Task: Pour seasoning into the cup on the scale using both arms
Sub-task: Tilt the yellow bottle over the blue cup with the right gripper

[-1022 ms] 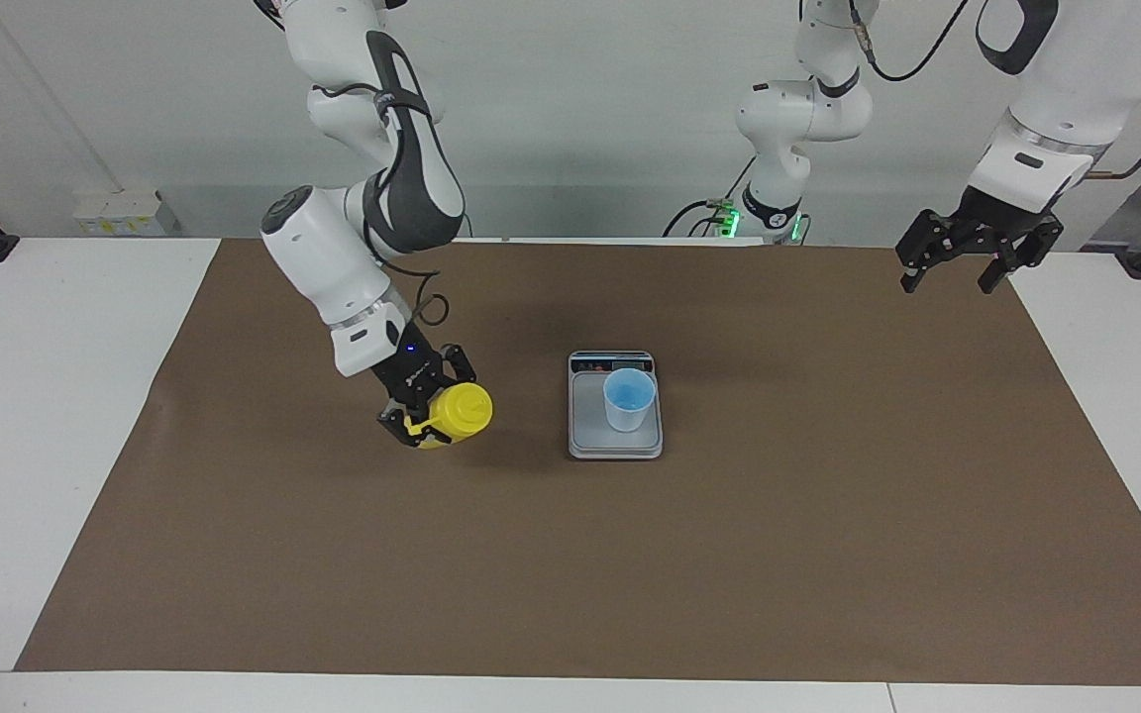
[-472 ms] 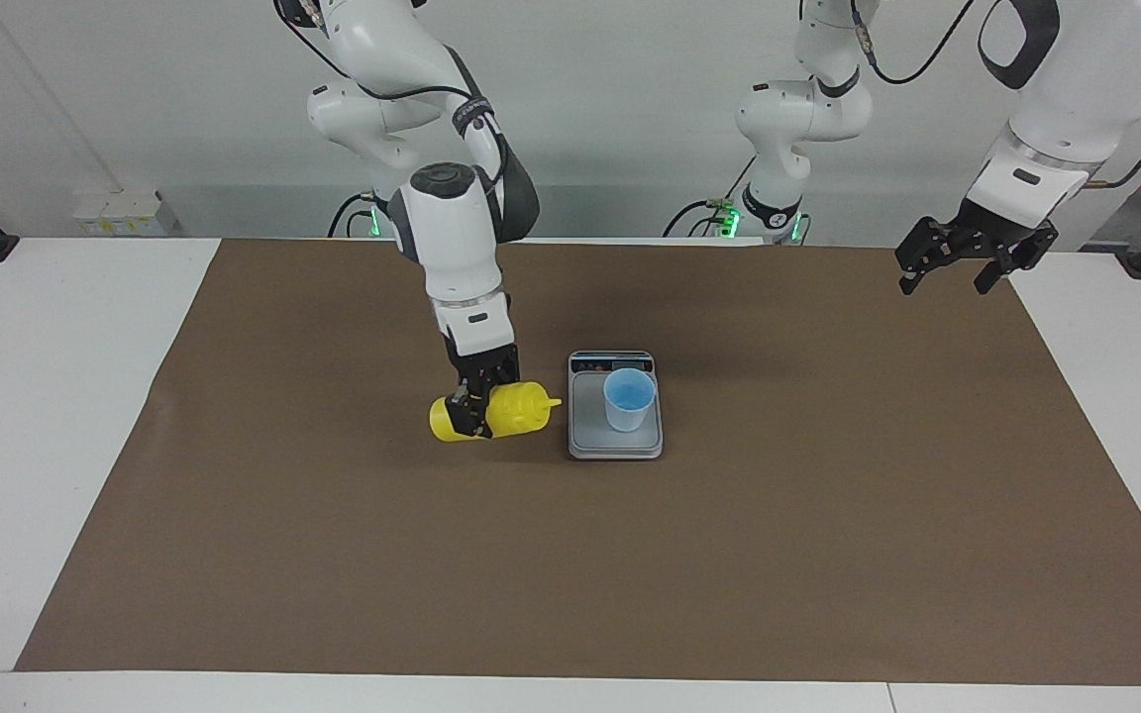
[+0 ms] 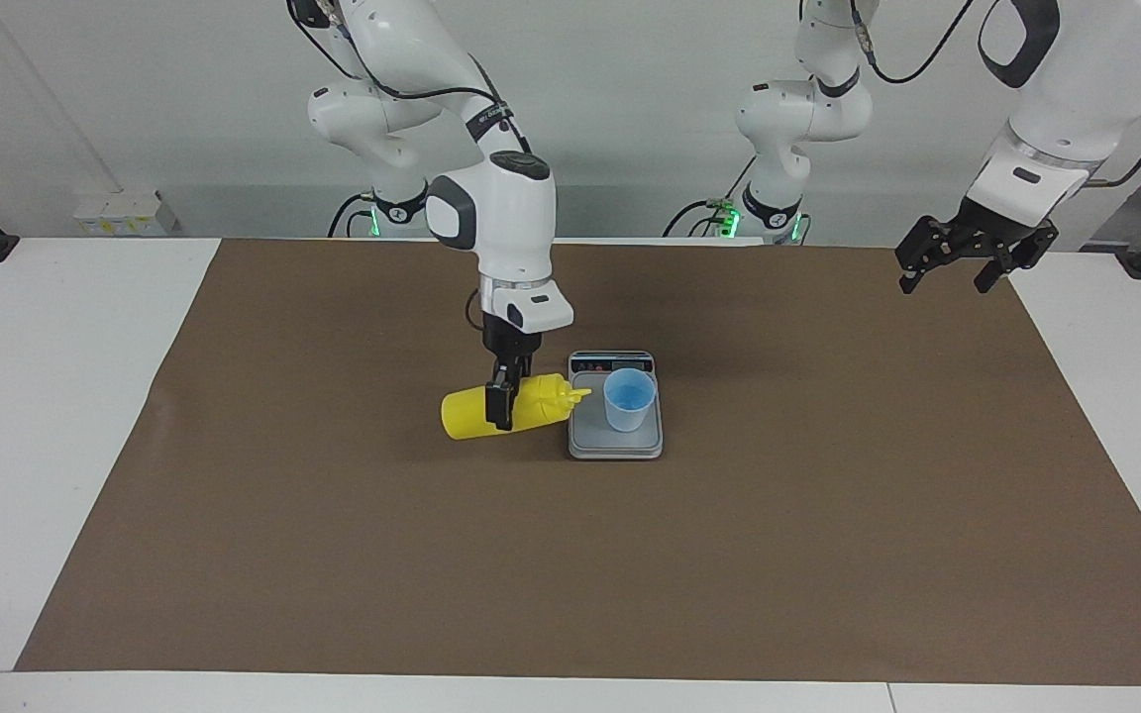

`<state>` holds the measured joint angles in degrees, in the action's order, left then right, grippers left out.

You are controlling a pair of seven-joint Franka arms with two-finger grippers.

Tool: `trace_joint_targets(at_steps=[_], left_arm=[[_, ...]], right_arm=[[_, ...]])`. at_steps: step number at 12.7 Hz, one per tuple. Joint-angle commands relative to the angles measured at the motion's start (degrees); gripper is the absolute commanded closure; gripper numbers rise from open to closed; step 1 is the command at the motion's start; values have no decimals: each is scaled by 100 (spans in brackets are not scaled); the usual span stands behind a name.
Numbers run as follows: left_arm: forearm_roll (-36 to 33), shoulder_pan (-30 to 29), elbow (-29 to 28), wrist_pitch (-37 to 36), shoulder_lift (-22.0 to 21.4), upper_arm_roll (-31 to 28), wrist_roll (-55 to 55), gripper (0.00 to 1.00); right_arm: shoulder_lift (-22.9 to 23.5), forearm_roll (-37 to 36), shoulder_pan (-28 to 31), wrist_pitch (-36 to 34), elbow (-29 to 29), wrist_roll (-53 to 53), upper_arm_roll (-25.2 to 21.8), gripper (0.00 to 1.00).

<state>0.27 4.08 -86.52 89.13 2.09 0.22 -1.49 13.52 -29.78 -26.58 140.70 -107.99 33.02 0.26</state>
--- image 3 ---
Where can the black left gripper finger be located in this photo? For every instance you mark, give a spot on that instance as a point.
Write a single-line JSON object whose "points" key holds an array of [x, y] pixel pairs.
{"points": [[927, 248], [1011, 262]]}

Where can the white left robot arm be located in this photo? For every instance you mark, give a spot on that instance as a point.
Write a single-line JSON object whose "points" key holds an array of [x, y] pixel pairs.
{"points": [[1046, 99]]}

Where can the white wall socket box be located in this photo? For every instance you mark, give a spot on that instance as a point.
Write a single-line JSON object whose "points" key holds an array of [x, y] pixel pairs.
{"points": [[120, 218], [155, 213]]}

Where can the light blue plastic cup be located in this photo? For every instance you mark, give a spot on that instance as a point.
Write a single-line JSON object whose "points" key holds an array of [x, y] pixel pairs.
{"points": [[629, 401]]}

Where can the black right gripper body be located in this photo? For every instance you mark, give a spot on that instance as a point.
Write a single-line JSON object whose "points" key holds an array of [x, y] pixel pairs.
{"points": [[506, 347]]}

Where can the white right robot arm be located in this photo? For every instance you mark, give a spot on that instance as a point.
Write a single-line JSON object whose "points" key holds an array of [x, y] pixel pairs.
{"points": [[491, 213]]}

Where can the brown paper table mat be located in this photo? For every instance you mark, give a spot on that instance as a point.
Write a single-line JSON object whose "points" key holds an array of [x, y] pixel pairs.
{"points": [[531, 574]]}

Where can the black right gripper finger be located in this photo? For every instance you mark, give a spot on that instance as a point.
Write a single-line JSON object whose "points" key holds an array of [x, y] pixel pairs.
{"points": [[501, 401], [529, 366]]}

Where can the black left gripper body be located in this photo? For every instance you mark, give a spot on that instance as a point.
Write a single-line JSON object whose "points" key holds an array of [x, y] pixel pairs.
{"points": [[1001, 233]]}

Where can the silver digital kitchen scale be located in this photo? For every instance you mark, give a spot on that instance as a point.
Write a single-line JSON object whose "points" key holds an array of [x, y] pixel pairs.
{"points": [[585, 441]]}

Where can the yellow squeeze bottle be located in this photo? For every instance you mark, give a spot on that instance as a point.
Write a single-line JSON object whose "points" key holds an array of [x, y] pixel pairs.
{"points": [[466, 414]]}

